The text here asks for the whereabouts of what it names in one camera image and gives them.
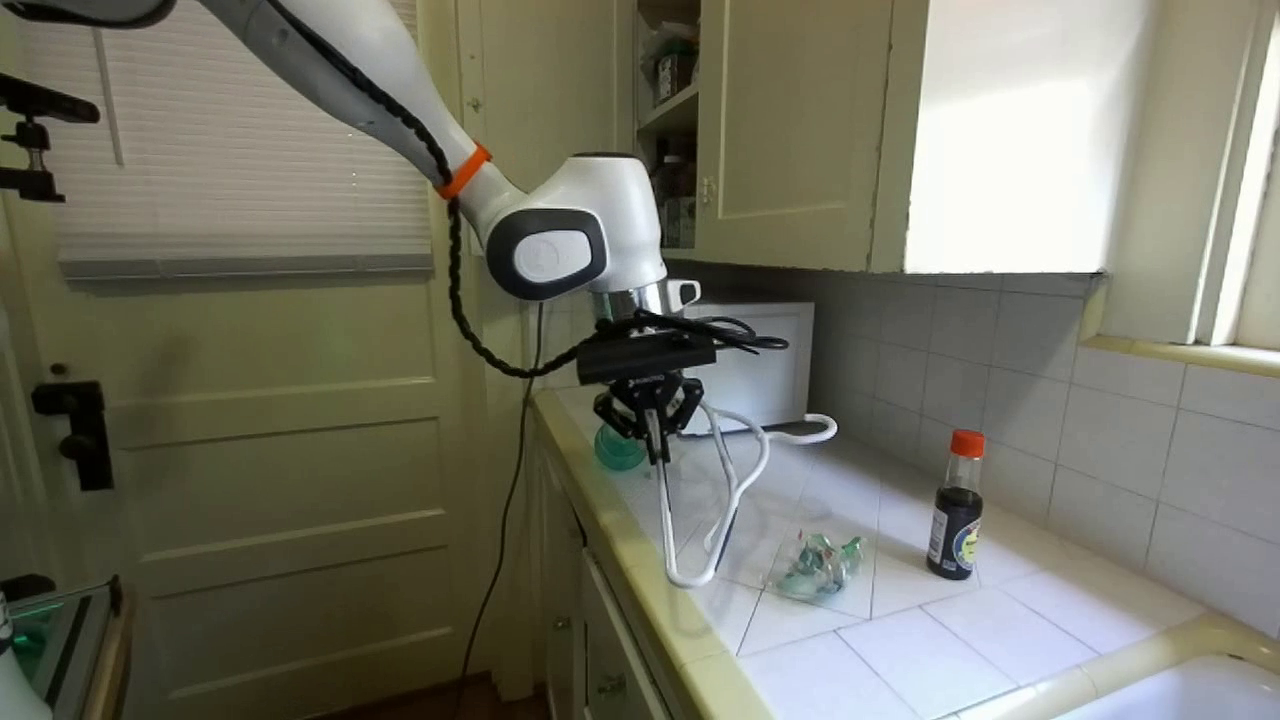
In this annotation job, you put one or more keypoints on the black camera on mount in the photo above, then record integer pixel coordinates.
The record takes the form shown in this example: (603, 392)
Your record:
(32, 133)

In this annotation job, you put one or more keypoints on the steel stove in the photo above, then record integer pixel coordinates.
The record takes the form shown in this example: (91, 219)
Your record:
(81, 635)

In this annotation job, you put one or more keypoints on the cream wall cabinet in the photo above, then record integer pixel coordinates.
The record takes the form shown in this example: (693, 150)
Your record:
(1001, 161)

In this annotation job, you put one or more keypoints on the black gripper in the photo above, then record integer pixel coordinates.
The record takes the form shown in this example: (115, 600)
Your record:
(649, 389)

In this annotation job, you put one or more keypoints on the white panelled room door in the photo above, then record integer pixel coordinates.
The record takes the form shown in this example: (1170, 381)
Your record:
(292, 467)

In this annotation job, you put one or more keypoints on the cream window frame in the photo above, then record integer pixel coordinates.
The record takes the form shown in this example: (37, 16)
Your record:
(1213, 203)

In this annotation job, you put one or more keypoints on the white plastic clothes hanger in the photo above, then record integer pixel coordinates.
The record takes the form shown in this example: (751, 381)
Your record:
(687, 566)

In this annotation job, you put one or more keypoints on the clear glass jar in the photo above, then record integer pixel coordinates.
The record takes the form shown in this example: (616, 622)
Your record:
(670, 67)

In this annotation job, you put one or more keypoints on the closed cream wall cabinet door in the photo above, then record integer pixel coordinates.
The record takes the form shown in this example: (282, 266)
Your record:
(802, 133)

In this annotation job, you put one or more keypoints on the soy sauce bottle orange cap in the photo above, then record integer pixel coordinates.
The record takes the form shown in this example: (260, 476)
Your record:
(959, 527)

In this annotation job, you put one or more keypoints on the white window blind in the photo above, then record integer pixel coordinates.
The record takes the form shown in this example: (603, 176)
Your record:
(254, 187)

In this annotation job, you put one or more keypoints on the white sink cream rim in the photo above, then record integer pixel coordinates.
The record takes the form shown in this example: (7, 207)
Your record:
(1185, 692)

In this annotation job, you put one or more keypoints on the teal glass bowl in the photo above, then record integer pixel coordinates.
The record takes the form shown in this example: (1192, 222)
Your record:
(616, 459)

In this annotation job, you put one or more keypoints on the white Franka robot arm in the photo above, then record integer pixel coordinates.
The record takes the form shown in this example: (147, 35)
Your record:
(363, 67)

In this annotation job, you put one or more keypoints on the clear plastic bag green contents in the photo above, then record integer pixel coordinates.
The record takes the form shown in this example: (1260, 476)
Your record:
(816, 566)

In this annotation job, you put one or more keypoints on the black door lock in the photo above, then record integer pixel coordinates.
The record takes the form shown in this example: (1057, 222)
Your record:
(81, 435)

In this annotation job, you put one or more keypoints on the open cream wall cabinet door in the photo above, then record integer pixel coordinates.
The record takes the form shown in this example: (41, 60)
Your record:
(534, 83)

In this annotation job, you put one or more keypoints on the white microwave oven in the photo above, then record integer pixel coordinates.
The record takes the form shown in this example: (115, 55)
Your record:
(782, 363)

